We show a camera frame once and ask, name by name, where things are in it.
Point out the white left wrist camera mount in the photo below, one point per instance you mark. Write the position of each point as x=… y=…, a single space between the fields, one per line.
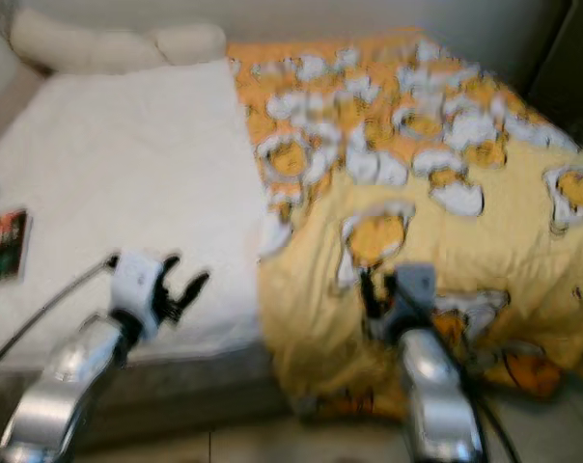
x=137 y=289

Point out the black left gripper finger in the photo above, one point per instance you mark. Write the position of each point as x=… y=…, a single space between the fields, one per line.
x=197 y=285
x=169 y=271

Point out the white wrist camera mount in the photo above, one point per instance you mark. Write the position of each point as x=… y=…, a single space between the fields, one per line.
x=412 y=289
x=137 y=289

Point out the beige grey wardrobe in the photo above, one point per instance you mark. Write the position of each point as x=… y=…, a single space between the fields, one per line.
x=567 y=58

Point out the white quilted mattress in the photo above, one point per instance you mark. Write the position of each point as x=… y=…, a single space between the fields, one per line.
x=137 y=164

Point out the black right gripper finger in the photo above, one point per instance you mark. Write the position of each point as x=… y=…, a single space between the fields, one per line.
x=366 y=286

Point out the cream bolster pillow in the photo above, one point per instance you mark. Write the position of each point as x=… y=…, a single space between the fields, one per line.
x=79 y=43
x=190 y=43

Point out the beige bed base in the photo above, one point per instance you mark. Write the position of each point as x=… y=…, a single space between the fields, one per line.
x=205 y=386

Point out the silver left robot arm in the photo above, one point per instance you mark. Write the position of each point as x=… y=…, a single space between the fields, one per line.
x=60 y=405

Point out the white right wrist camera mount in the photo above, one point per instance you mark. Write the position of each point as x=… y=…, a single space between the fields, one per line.
x=412 y=289

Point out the dark book with red print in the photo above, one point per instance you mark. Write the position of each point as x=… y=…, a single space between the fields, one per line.
x=4 y=246

